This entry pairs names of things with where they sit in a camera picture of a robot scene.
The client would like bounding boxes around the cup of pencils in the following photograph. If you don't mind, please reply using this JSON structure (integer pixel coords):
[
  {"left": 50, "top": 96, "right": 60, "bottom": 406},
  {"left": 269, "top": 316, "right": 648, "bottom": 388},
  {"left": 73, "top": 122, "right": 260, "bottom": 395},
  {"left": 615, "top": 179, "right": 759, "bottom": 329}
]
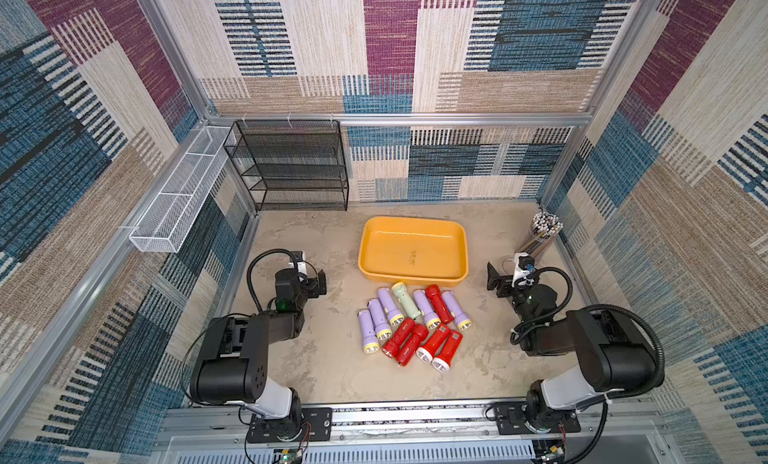
[{"left": 516, "top": 210, "right": 563, "bottom": 260}]

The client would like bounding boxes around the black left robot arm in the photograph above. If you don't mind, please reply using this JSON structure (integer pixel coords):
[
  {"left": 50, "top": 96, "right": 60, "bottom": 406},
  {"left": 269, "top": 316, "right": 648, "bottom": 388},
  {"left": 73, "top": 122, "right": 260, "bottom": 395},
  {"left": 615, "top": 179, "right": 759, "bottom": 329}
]
[{"left": 180, "top": 249, "right": 327, "bottom": 444}]

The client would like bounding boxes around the yellow plastic storage tray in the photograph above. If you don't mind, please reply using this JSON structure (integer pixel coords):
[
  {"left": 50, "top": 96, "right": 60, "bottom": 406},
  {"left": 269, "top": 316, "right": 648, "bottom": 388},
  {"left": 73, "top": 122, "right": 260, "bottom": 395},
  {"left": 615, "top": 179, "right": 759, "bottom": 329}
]
[{"left": 358, "top": 216, "right": 470, "bottom": 287}]

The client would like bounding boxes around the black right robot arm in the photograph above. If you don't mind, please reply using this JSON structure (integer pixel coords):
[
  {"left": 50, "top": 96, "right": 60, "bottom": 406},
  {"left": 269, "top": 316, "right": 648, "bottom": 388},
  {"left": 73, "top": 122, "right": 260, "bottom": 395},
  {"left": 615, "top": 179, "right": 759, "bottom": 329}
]
[{"left": 487, "top": 253, "right": 666, "bottom": 463}]

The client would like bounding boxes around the white mesh wall basket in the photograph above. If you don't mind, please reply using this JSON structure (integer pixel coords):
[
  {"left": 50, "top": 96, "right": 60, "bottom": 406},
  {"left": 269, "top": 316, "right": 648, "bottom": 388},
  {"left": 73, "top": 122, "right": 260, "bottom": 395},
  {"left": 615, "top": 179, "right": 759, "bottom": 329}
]
[{"left": 129, "top": 127, "right": 229, "bottom": 253}]

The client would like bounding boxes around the pale green flashlight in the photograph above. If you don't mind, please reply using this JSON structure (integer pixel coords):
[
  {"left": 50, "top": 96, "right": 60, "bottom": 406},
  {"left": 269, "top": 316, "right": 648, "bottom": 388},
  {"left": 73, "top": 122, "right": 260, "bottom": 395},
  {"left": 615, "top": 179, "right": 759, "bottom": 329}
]
[{"left": 392, "top": 282, "right": 422, "bottom": 320}]

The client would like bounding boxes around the red flashlight white head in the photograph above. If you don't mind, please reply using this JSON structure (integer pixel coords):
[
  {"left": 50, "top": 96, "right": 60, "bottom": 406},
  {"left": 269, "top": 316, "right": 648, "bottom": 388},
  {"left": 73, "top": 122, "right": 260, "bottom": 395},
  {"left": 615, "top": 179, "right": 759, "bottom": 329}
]
[{"left": 416, "top": 324, "right": 451, "bottom": 363}]

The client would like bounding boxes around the black wire shelf rack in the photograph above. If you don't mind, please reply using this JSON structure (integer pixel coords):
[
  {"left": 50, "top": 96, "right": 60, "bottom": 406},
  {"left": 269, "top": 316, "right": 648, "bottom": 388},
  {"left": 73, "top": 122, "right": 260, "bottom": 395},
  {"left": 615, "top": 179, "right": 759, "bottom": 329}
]
[{"left": 224, "top": 120, "right": 349, "bottom": 212}]

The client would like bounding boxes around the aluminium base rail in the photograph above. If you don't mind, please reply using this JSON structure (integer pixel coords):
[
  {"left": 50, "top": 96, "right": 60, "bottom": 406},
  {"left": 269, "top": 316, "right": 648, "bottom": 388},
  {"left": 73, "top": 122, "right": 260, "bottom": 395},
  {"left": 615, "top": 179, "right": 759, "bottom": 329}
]
[{"left": 150, "top": 398, "right": 684, "bottom": 463}]

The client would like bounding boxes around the purple flashlight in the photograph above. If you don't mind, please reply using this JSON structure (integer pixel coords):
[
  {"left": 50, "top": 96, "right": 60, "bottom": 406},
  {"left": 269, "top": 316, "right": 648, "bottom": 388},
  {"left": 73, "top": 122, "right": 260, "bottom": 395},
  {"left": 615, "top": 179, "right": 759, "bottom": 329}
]
[
  {"left": 413, "top": 289, "right": 441, "bottom": 330},
  {"left": 377, "top": 287, "right": 405, "bottom": 327},
  {"left": 358, "top": 310, "right": 380, "bottom": 354},
  {"left": 442, "top": 291, "right": 472, "bottom": 330},
  {"left": 367, "top": 299, "right": 392, "bottom": 341}
]

